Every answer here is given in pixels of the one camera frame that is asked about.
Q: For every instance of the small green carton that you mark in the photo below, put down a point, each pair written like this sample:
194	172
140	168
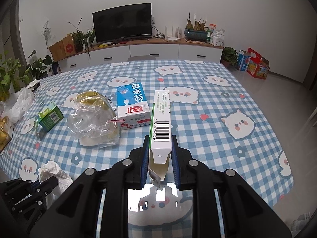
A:
47	118

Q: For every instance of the large leafy plant left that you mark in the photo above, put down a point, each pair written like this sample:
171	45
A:
13	72

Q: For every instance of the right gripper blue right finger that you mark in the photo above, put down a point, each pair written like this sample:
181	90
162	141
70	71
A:
174	157

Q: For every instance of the crumpled white tissue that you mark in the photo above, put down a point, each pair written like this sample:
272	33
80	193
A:
52	169

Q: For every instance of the blue checked tablecloth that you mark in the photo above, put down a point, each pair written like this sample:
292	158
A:
212	116

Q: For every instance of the clear plastic bag with bowl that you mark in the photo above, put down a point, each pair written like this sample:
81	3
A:
94	122

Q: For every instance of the brown cardboard box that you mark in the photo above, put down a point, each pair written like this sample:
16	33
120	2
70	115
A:
63	49

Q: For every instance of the white tv cabinet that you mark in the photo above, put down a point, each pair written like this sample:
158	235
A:
158	48

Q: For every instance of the gold snack bag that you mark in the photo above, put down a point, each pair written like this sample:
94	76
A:
6	131

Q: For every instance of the small green floor plant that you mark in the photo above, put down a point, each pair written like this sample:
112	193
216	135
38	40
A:
229	57

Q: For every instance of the blue white milk carton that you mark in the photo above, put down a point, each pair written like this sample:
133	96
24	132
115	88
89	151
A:
132	106

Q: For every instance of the blue bonsai planter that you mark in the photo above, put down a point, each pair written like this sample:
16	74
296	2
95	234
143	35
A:
195	31

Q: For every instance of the potted plant beside tv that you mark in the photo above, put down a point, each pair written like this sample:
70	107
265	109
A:
83	40

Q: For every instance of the white plastic bag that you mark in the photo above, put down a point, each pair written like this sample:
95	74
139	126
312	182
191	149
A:
17	105

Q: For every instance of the black television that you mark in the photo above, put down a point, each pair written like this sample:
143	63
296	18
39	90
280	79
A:
127	21

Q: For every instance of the white router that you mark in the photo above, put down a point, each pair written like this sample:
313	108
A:
174	36

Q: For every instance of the white green carton box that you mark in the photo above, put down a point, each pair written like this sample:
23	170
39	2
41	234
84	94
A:
160	137

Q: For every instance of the colourful boxes on floor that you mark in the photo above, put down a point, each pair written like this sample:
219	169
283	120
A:
253	63

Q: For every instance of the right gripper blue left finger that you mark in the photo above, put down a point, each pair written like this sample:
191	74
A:
145	161

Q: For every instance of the grey chair back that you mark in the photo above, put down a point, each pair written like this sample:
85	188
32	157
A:
141	58

